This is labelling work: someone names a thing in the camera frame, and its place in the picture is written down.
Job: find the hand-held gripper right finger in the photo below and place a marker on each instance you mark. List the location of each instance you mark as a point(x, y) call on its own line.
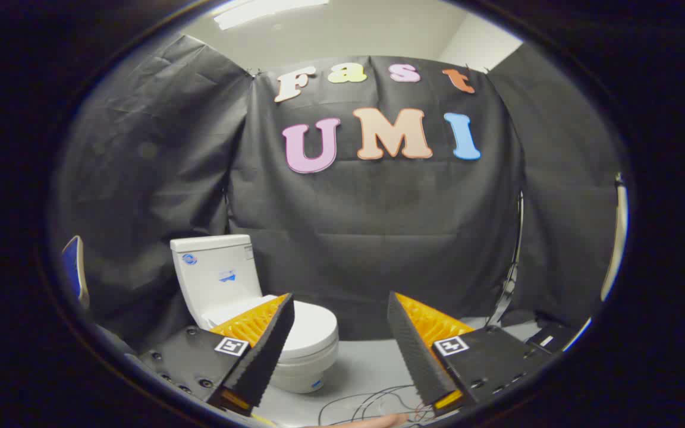
point(417, 356)

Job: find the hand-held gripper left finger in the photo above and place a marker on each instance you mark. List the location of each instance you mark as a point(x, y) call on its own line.
point(265, 362)

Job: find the white toilet lid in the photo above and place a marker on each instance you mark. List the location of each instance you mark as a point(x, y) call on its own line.
point(313, 327)

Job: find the white toilet seat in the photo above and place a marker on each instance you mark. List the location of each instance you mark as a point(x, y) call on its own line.
point(324, 358)

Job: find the white toilet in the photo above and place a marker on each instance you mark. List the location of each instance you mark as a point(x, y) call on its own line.
point(211, 273)

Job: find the black backdrop cloth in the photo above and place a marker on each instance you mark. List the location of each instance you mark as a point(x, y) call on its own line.
point(378, 238)

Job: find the black floor box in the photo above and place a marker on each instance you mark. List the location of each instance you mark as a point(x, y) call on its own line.
point(553, 339)

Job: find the blue chair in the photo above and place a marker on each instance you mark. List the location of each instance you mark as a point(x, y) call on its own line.
point(72, 267)

